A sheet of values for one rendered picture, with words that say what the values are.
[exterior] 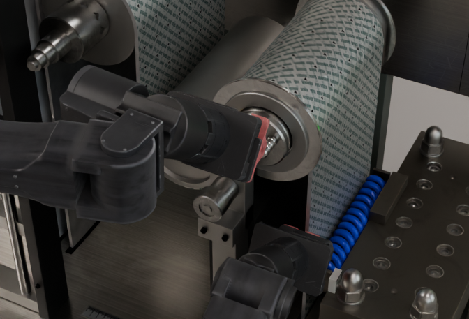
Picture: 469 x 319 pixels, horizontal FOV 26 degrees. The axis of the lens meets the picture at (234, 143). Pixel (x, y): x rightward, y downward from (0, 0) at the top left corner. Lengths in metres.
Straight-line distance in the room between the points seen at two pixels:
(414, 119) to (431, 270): 1.97
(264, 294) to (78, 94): 0.30
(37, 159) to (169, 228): 0.76
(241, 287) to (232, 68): 0.37
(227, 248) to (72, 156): 0.50
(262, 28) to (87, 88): 0.54
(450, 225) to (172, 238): 0.43
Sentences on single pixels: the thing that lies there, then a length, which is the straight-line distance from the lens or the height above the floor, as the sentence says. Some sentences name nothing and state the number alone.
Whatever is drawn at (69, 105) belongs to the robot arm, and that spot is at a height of 1.46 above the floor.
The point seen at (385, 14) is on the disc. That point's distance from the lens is 1.38.
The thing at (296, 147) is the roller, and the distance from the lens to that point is 1.21.
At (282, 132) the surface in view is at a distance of 1.19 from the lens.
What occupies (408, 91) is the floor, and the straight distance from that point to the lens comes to 3.45.
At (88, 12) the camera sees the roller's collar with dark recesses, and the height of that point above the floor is 1.36.
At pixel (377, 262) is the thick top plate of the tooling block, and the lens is 1.39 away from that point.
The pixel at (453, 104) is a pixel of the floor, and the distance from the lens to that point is 3.42.
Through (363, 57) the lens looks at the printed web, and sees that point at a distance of 1.32.
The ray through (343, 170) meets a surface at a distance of 1.38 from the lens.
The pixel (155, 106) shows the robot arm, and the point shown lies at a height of 1.46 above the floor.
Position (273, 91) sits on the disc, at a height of 1.31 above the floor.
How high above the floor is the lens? 2.01
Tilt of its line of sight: 39 degrees down
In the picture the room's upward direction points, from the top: straight up
